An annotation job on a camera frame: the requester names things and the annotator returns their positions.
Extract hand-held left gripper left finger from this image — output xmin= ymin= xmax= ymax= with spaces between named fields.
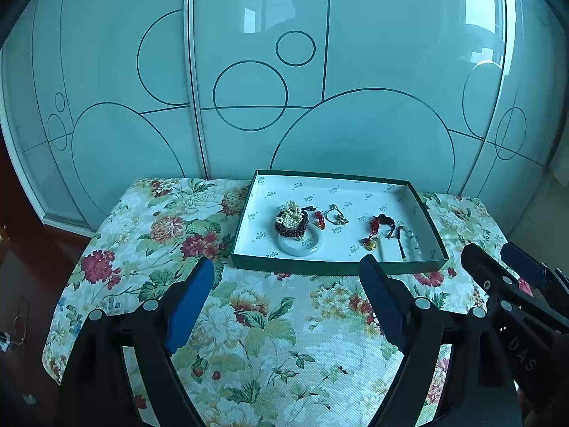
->
xmin=58 ymin=257 xmax=216 ymax=427

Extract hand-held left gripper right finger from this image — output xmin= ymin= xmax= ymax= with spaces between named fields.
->
xmin=358 ymin=253 xmax=523 ymax=427

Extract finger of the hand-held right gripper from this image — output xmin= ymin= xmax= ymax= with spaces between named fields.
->
xmin=500 ymin=242 xmax=569 ymax=334
xmin=461 ymin=242 xmax=569 ymax=410

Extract white jade pendant black cord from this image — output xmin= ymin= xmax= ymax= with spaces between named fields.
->
xmin=378 ymin=237 xmax=406 ymax=262

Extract long red cord gold charm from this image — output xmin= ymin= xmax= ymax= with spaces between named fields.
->
xmin=361 ymin=213 xmax=397 ymax=251

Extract pale beaded bracelet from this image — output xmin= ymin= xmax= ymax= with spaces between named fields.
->
xmin=395 ymin=226 xmax=421 ymax=255

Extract green shallow cardboard box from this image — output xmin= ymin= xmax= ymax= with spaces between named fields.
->
xmin=230 ymin=169 xmax=450 ymax=275

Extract white jade bangle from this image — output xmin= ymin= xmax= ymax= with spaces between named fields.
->
xmin=278 ymin=227 xmax=321 ymax=257

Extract dark red bead necklace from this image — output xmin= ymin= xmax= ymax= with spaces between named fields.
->
xmin=274 ymin=211 xmax=310 ymax=239

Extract cream pearl necklace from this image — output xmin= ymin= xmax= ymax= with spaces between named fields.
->
xmin=277 ymin=201 xmax=304 ymax=227

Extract person's right hand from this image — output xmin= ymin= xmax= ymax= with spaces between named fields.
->
xmin=516 ymin=383 xmax=569 ymax=427

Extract floral tablecloth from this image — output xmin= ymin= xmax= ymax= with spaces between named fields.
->
xmin=42 ymin=177 xmax=508 ymax=427

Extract glass sliding door wardrobe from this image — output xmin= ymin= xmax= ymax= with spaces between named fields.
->
xmin=0 ymin=0 xmax=569 ymax=234

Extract thin cable on floor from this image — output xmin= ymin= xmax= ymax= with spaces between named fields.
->
xmin=10 ymin=296 xmax=33 ymax=348

